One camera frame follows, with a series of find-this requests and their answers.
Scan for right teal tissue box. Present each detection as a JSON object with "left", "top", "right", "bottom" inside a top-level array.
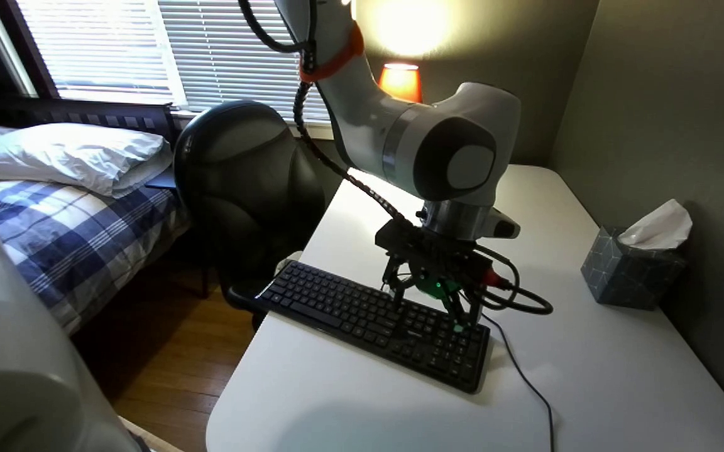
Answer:
[{"left": 580, "top": 199, "right": 694, "bottom": 309}]

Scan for blue plaid bed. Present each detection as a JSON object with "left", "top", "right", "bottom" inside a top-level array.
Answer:
[{"left": 0, "top": 98, "right": 193, "bottom": 338}]

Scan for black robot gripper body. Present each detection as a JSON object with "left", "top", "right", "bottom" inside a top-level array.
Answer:
[{"left": 374, "top": 222, "right": 489, "bottom": 299}]

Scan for black leather office chair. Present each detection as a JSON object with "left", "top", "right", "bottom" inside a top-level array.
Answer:
[{"left": 172, "top": 101, "right": 326, "bottom": 325}]

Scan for white window blinds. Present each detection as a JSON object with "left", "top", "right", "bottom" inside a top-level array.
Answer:
[{"left": 14, "top": 0, "right": 299, "bottom": 120}]

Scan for white pillow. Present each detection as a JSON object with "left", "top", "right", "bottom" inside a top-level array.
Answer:
[{"left": 0, "top": 124, "right": 172, "bottom": 199}]

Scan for orange shade table lamp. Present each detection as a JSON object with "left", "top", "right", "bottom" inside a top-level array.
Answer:
[{"left": 380, "top": 64, "right": 423, "bottom": 103}]

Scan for black keyboard cable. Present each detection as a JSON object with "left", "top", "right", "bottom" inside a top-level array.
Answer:
[{"left": 479, "top": 309, "right": 557, "bottom": 452}]

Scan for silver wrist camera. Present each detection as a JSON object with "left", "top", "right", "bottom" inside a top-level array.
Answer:
[{"left": 487, "top": 211, "right": 519, "bottom": 240}]

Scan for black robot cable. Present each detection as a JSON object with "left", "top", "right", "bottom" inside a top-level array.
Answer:
[{"left": 237, "top": 0, "right": 555, "bottom": 320}]

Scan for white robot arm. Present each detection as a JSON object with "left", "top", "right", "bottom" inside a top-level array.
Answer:
[{"left": 273, "top": 0, "right": 519, "bottom": 326}]

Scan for black computer keyboard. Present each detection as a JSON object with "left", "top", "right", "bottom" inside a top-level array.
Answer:
[{"left": 259, "top": 261, "right": 489, "bottom": 394}]

